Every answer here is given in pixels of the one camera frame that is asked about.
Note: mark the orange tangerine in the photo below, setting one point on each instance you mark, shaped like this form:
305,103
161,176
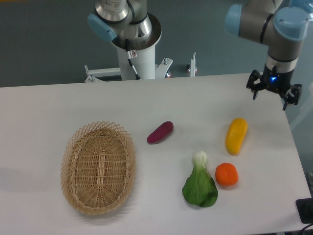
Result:
226,174

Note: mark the purple sweet potato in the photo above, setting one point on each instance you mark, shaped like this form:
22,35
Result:
161,133

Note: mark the black device at edge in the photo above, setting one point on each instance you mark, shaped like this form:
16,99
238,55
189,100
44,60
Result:
305,210

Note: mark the green bok choy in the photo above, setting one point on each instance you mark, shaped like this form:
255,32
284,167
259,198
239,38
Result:
199,188

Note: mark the yellow mango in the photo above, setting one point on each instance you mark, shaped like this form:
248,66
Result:
235,135

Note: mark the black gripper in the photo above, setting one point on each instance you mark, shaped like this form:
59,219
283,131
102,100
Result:
277,82

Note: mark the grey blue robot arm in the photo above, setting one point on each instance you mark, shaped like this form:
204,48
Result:
279,24

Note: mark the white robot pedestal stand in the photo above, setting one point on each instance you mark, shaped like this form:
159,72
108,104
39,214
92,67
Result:
136,50

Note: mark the woven wicker basket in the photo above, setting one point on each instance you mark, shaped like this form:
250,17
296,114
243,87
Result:
98,168

